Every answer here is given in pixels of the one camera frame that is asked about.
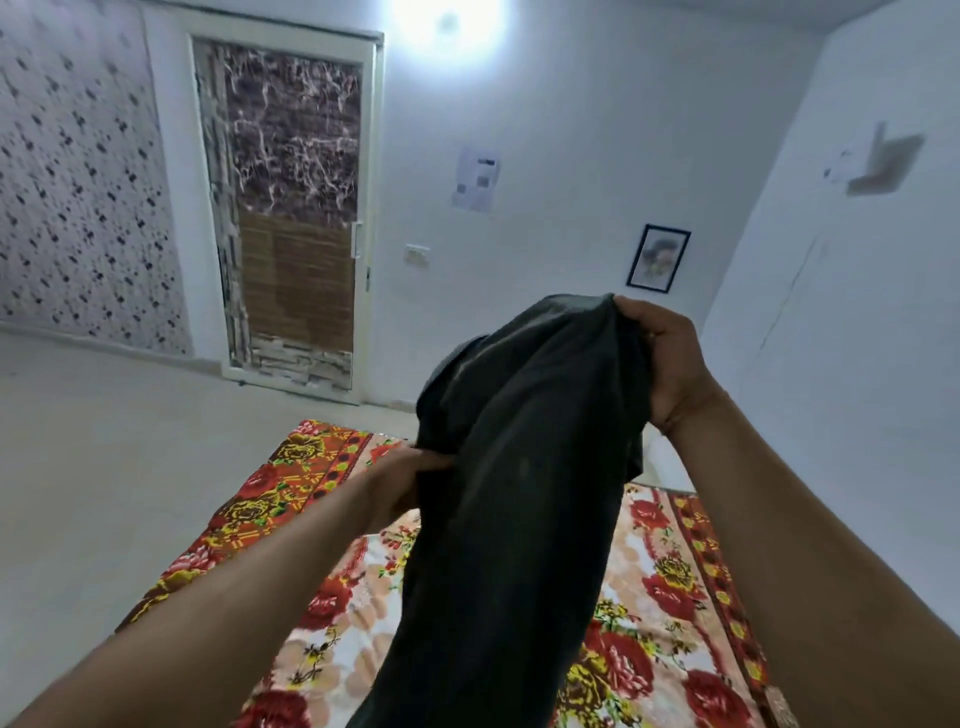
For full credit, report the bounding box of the person's right hand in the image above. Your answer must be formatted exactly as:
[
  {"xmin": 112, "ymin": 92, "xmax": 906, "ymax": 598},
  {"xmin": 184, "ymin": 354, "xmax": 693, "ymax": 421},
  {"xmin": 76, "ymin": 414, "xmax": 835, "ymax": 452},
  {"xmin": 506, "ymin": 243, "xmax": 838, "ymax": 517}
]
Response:
[{"xmin": 613, "ymin": 295, "xmax": 723, "ymax": 436}]

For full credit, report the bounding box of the person's left hand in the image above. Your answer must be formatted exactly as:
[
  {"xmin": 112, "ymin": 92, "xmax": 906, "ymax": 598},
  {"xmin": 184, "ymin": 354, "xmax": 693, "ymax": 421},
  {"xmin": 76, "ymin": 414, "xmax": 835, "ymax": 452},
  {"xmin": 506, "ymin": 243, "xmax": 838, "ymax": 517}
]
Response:
[{"xmin": 366, "ymin": 442, "xmax": 456, "ymax": 534}]

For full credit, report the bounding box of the dark grey garment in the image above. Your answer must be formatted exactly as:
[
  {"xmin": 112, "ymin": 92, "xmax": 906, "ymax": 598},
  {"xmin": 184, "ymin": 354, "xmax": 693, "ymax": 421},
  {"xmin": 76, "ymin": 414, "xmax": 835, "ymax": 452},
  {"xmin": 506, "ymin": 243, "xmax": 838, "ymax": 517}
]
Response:
[{"xmin": 346, "ymin": 293, "xmax": 655, "ymax": 728}]

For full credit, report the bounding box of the person's left forearm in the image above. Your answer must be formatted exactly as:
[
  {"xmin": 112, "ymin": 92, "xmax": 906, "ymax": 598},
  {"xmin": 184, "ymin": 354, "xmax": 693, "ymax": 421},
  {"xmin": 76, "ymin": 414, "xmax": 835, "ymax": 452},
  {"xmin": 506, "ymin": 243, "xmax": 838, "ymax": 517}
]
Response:
[{"xmin": 6, "ymin": 471, "xmax": 376, "ymax": 728}]

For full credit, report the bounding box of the person's right forearm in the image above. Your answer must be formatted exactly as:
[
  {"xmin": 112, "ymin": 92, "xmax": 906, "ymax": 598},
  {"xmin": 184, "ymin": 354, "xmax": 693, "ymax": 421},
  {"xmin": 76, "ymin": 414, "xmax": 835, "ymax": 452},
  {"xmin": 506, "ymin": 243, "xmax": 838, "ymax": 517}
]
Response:
[{"xmin": 663, "ymin": 390, "xmax": 960, "ymax": 728}]

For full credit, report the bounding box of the black framed picture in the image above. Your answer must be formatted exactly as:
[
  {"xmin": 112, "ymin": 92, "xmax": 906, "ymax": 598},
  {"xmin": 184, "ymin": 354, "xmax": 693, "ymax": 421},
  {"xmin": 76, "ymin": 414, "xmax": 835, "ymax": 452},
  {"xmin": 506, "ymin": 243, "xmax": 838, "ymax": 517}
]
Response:
[{"xmin": 626, "ymin": 223, "xmax": 693, "ymax": 294}]

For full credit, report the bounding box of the white paper notice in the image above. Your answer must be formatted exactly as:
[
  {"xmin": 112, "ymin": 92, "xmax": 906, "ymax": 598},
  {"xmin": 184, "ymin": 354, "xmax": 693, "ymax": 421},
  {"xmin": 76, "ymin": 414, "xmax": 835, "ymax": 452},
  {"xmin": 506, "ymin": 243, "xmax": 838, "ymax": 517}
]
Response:
[{"xmin": 451, "ymin": 148, "xmax": 502, "ymax": 213}]

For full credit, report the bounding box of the white framed patterned door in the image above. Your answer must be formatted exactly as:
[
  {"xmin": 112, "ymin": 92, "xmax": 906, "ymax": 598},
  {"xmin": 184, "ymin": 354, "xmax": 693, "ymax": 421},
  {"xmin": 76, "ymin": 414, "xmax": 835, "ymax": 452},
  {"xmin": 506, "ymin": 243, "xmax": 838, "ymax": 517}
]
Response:
[{"xmin": 183, "ymin": 30, "xmax": 385, "ymax": 406}]

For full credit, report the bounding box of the floral red bedsheet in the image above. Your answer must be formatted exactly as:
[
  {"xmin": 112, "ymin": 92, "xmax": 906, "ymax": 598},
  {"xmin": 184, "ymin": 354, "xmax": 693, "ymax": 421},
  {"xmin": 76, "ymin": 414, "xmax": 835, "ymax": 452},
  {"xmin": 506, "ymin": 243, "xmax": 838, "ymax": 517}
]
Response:
[{"xmin": 116, "ymin": 420, "xmax": 801, "ymax": 728}]

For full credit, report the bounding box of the round ceiling light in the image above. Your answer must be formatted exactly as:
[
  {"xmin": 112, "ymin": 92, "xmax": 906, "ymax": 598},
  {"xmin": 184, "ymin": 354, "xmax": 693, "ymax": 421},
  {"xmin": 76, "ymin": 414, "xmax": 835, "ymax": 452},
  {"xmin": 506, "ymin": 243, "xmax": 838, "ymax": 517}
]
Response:
[{"xmin": 390, "ymin": 0, "xmax": 511, "ymax": 57}]

